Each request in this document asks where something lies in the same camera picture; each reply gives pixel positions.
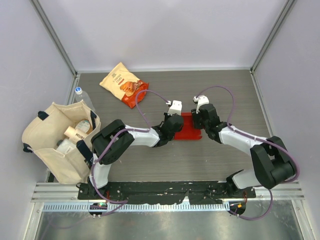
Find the clear plastic water bottle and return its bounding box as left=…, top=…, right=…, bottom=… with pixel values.
left=74, top=86, right=96, bottom=112

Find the white slotted cable duct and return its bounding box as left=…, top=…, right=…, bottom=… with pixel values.
left=42, top=201, right=230, bottom=212

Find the cassava chips bag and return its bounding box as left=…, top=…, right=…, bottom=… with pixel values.
left=99, top=62, right=149, bottom=109

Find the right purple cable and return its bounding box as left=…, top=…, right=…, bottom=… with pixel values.
left=195, top=85, right=301, bottom=221

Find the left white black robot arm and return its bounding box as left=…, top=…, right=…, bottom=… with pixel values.
left=89, top=113, right=184, bottom=200

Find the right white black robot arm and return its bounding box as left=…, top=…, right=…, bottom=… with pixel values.
left=191, top=103, right=299, bottom=198

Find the red paper box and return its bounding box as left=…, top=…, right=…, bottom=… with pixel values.
left=174, top=112, right=202, bottom=141

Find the beige canvas tote bag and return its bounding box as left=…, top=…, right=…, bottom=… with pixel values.
left=22, top=101, right=101, bottom=184

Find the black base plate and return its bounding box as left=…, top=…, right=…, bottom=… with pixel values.
left=76, top=181, right=256, bottom=205

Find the purple cable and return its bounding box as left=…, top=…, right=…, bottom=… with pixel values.
left=195, top=85, right=301, bottom=221
left=89, top=89, right=173, bottom=217

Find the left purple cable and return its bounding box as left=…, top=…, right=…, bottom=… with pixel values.
left=89, top=89, right=173, bottom=217

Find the beige cylindrical bottle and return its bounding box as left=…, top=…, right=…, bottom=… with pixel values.
left=64, top=126, right=93, bottom=144

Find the aluminium frame rail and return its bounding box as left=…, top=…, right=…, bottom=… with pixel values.
left=31, top=181, right=305, bottom=205

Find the white pouch in bag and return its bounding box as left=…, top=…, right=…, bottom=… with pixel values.
left=56, top=138, right=77, bottom=155

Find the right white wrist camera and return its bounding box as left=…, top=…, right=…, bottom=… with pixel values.
left=193, top=95, right=210, bottom=114

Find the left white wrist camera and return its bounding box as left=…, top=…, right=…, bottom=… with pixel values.
left=166, top=100, right=183, bottom=115

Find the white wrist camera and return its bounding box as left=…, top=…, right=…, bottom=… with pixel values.
left=193, top=95, right=210, bottom=114
left=166, top=100, right=183, bottom=115

